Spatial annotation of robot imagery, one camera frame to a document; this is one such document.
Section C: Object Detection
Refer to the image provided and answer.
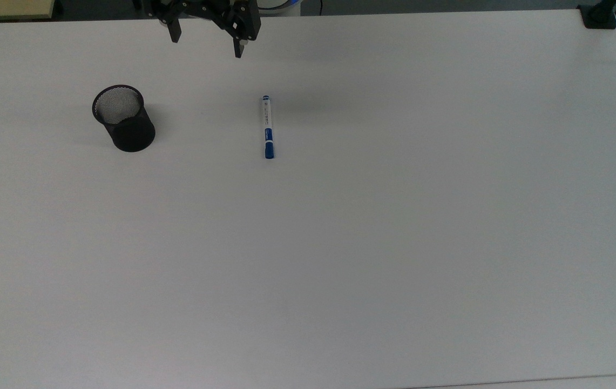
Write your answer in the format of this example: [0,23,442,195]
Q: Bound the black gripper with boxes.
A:
[143,0,261,59]

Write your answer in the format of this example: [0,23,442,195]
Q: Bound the blue and white marker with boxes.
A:
[262,95,276,160]

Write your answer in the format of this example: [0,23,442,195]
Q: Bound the black mesh pen cup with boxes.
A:
[92,85,156,153]

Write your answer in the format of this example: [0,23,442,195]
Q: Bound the yellow board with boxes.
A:
[0,0,56,21]

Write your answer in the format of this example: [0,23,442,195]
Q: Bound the black table clamp mount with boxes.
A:
[579,0,616,30]

